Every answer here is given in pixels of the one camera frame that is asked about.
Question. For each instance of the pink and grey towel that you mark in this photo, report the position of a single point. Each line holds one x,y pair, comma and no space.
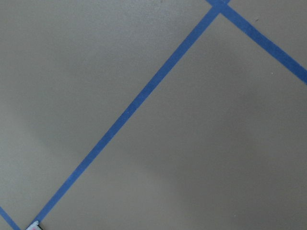
34,226

